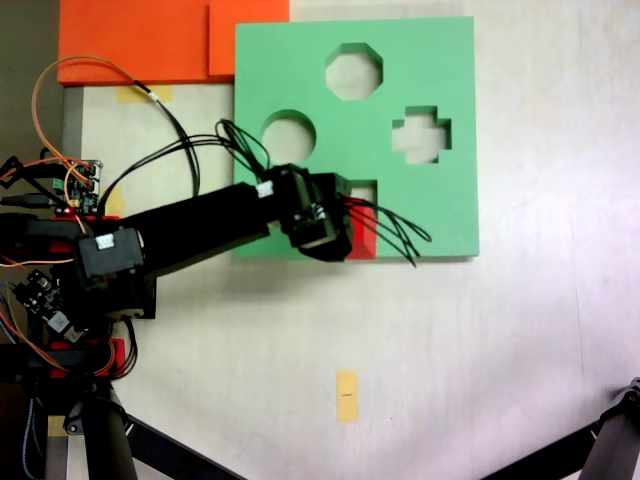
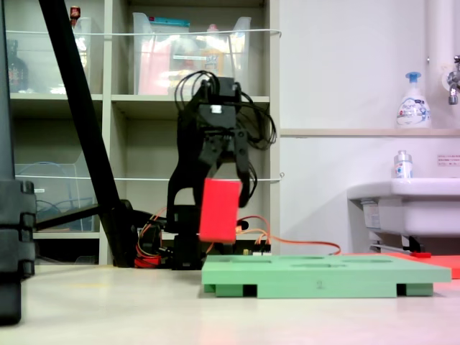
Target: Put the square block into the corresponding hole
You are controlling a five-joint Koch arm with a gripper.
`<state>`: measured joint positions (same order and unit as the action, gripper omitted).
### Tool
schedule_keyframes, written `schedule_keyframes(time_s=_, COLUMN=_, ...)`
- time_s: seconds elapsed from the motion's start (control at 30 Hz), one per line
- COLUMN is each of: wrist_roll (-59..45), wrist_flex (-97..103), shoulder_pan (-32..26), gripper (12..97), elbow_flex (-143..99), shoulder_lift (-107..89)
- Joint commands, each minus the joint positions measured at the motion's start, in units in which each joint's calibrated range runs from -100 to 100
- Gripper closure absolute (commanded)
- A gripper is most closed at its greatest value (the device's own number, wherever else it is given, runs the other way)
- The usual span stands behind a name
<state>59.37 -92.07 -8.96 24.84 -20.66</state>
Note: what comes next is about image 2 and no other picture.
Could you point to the green shape sorting board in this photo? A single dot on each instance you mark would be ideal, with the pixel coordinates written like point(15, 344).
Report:
point(323, 276)

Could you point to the white sink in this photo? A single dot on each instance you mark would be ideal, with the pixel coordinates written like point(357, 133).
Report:
point(409, 205)

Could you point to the thin black tripod brace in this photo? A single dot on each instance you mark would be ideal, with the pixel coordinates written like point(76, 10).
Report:
point(68, 215)

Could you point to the white blue soap pump bottle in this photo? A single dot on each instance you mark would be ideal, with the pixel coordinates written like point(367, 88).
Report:
point(413, 106)

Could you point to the beige shelf unit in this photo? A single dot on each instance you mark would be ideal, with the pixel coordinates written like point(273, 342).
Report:
point(143, 108)

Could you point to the black tripod leg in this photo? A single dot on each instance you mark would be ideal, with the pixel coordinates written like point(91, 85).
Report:
point(79, 108)

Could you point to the notched black stack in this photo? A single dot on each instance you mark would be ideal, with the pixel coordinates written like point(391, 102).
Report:
point(14, 230)

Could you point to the red square block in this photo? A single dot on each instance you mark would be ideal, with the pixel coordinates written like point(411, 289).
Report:
point(219, 212)

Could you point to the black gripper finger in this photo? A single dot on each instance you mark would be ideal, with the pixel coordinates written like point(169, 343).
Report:
point(244, 169)
point(210, 158)

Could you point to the clear file box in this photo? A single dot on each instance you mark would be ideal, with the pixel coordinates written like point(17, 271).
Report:
point(54, 194)

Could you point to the clear plastic box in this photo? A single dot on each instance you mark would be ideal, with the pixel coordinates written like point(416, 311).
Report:
point(84, 54)

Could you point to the flat red mat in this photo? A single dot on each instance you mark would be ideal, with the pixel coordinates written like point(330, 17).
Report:
point(442, 264)

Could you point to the small clear sanitizer bottle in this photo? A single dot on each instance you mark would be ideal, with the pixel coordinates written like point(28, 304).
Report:
point(402, 165)

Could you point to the large clear plastic bin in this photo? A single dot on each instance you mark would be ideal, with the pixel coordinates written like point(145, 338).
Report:
point(161, 57)

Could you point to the dark glass bottle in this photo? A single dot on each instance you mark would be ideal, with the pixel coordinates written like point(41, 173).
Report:
point(16, 72)

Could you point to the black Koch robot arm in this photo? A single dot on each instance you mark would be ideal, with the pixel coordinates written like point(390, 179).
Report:
point(183, 187)

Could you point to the metal faucet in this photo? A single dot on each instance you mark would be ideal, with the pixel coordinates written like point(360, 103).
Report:
point(453, 82)

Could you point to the red capped bottle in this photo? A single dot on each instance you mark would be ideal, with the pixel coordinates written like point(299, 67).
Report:
point(74, 14)

